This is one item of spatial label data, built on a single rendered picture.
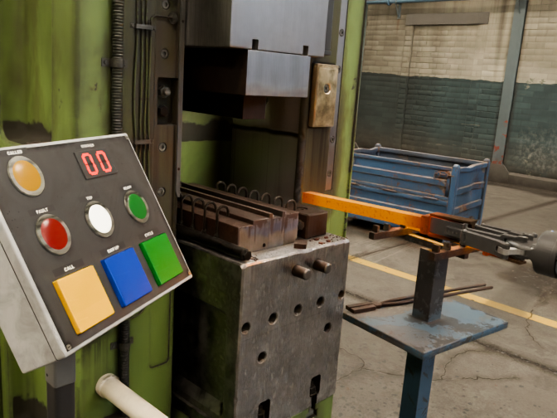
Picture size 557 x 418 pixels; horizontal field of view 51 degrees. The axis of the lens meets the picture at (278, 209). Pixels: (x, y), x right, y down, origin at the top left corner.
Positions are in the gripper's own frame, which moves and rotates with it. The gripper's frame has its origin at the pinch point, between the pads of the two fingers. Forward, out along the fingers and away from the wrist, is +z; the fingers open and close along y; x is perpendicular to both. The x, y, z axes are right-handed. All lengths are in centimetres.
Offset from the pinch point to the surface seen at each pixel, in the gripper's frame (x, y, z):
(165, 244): -4, -43, 29
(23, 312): -6, -70, 20
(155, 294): -10, -48, 24
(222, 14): 36, -18, 47
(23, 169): 10, -66, 28
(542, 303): -107, 280, 68
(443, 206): -72, 337, 176
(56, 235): 2, -64, 24
